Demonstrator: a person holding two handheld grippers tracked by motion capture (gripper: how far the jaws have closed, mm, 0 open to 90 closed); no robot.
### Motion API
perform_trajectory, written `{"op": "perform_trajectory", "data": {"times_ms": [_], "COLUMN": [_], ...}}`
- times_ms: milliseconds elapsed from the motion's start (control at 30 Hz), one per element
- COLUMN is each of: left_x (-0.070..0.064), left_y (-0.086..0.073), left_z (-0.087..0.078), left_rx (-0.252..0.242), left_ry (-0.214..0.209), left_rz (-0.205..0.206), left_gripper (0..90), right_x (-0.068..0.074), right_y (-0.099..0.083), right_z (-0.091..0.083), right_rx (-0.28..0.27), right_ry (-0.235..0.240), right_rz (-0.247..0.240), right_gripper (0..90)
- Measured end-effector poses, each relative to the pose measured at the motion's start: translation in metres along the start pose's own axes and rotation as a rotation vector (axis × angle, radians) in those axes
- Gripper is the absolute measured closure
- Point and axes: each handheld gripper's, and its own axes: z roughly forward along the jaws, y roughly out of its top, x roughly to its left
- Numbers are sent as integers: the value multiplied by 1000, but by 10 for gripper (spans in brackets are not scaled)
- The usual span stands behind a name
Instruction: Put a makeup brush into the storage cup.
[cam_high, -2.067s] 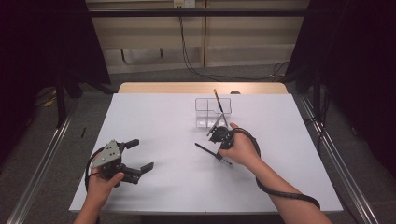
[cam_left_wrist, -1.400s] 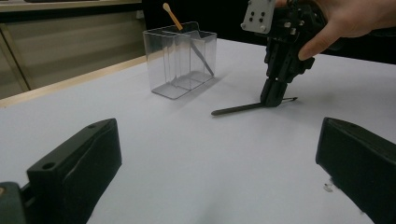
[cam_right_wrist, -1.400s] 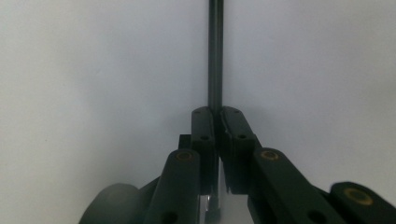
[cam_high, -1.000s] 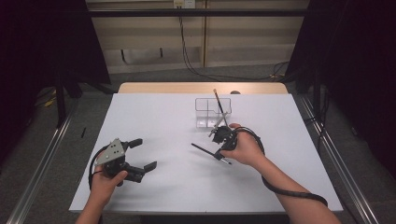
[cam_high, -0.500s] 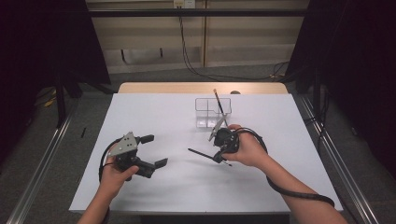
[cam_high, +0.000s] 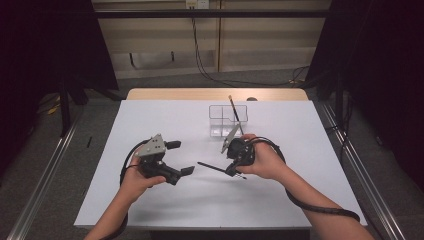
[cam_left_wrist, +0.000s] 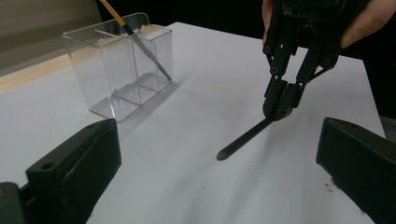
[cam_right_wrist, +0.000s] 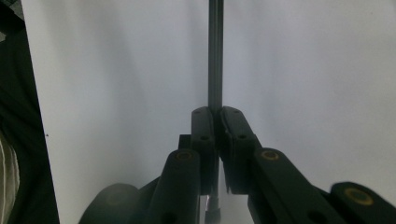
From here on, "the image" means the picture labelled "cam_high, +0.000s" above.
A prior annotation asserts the black stand post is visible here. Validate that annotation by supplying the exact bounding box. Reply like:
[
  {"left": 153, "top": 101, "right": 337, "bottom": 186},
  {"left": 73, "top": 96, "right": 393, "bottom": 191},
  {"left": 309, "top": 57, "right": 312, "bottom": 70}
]
[{"left": 58, "top": 78, "right": 73, "bottom": 138}]

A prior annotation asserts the black horizontal metal bar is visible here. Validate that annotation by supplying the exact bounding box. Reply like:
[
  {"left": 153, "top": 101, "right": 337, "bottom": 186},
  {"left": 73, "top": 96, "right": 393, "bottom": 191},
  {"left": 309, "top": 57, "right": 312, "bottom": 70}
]
[{"left": 94, "top": 9, "right": 331, "bottom": 19}]

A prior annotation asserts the person's left hand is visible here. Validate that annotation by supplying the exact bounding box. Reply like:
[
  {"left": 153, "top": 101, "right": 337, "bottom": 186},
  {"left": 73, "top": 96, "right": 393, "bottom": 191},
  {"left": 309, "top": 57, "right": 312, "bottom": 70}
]
[{"left": 118, "top": 154, "right": 168, "bottom": 205}]

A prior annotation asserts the orange-tipped pen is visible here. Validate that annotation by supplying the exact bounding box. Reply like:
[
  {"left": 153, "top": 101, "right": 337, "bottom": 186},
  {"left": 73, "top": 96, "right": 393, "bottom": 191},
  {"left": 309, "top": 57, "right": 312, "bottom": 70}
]
[{"left": 227, "top": 94, "right": 245, "bottom": 136}]

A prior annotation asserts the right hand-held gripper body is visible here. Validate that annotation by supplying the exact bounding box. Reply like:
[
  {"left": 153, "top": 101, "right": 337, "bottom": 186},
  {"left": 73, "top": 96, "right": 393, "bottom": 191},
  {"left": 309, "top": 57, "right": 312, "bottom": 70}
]
[{"left": 220, "top": 124, "right": 258, "bottom": 169}]

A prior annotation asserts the white wall socket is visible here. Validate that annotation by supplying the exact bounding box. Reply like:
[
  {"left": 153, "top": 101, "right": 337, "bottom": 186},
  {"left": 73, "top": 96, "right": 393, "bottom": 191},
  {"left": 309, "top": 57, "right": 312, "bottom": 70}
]
[{"left": 185, "top": 0, "right": 210, "bottom": 10}]

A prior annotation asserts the person's right hand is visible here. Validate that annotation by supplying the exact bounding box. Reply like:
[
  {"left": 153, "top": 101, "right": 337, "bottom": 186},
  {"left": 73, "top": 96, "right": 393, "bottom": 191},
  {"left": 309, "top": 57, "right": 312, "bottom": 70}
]
[{"left": 234, "top": 133, "right": 292, "bottom": 184}]

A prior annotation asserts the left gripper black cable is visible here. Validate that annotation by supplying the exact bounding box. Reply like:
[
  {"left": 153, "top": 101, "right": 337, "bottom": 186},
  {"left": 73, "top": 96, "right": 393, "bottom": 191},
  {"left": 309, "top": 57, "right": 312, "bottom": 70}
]
[{"left": 99, "top": 139, "right": 152, "bottom": 240}]

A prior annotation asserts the metal floor rail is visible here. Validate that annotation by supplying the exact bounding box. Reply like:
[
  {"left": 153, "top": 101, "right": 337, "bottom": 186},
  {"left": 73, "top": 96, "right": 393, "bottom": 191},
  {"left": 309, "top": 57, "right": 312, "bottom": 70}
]
[
  {"left": 319, "top": 99, "right": 408, "bottom": 240},
  {"left": 6, "top": 109, "right": 86, "bottom": 240}
]

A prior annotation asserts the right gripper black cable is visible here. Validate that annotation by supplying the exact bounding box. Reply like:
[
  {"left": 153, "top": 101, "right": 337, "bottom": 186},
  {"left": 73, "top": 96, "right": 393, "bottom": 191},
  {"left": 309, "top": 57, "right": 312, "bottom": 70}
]
[{"left": 248, "top": 135, "right": 362, "bottom": 224}]

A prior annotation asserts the clear plastic organizer box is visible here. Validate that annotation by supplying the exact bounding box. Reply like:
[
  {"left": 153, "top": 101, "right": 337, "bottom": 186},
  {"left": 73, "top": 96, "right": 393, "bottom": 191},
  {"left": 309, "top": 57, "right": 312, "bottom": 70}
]
[{"left": 208, "top": 104, "right": 249, "bottom": 138}]

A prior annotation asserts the white table cover sheet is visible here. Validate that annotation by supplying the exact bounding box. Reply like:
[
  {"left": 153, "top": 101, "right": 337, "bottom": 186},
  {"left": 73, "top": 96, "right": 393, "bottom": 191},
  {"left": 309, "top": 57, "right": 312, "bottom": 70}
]
[{"left": 73, "top": 99, "right": 368, "bottom": 231}]

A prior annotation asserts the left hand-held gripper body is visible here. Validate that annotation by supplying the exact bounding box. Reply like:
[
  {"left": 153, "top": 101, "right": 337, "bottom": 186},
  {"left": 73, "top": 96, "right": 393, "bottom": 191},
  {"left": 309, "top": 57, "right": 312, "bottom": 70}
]
[{"left": 134, "top": 133, "right": 184, "bottom": 187}]

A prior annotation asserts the dark curtain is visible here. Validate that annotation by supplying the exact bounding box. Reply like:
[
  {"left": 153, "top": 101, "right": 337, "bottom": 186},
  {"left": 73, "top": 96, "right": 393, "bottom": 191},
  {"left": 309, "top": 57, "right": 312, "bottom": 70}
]
[
  {"left": 304, "top": 0, "right": 424, "bottom": 183},
  {"left": 0, "top": 0, "right": 120, "bottom": 174}
]

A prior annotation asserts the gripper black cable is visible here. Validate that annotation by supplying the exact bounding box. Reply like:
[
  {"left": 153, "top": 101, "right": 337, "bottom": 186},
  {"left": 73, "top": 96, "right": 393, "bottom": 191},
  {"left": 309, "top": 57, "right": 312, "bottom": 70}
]
[
  {"left": 99, "top": 139, "right": 152, "bottom": 240},
  {"left": 248, "top": 135, "right": 362, "bottom": 224}
]

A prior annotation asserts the long black wall cable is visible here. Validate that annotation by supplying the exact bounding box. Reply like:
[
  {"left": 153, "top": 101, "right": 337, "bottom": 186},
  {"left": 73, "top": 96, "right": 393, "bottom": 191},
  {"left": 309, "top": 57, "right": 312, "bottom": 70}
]
[{"left": 189, "top": 7, "right": 311, "bottom": 88}]

